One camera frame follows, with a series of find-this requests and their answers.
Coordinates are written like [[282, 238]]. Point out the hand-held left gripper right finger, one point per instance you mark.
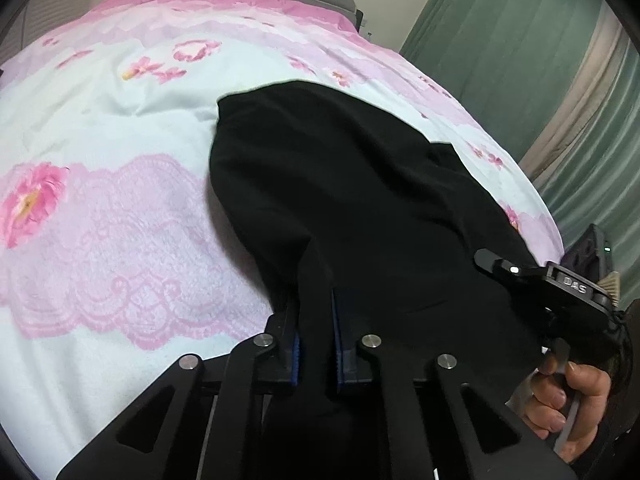
[[341, 360]]

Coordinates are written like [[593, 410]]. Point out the black pants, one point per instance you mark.
[[360, 200]]

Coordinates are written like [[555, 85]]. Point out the beige curtain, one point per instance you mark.
[[585, 95]]

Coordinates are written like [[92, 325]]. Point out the person's right hand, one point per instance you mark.
[[570, 405]]

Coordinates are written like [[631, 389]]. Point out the pale sheer curtain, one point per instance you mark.
[[605, 175]]

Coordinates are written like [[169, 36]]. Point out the pink floral blanket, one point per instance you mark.
[[125, 185]]

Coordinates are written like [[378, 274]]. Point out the green curtain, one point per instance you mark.
[[490, 30]]

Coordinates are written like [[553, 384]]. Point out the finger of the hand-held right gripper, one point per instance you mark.
[[502, 263]]

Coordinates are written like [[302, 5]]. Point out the white louvered wardrobe door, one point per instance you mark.
[[30, 15]]

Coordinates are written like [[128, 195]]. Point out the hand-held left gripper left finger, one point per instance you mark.
[[294, 360]]

